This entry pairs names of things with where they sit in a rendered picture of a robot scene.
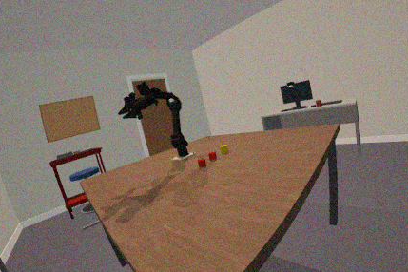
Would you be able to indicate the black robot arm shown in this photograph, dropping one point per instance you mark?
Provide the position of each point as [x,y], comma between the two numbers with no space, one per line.
[177,138]

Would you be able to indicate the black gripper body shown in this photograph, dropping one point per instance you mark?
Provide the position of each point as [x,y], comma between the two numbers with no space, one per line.
[136,107]

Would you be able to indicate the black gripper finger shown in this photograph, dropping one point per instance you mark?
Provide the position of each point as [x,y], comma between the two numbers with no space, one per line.
[124,110]
[130,115]

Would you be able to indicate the red cube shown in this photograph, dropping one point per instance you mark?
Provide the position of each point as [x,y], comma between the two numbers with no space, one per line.
[201,163]
[212,156]

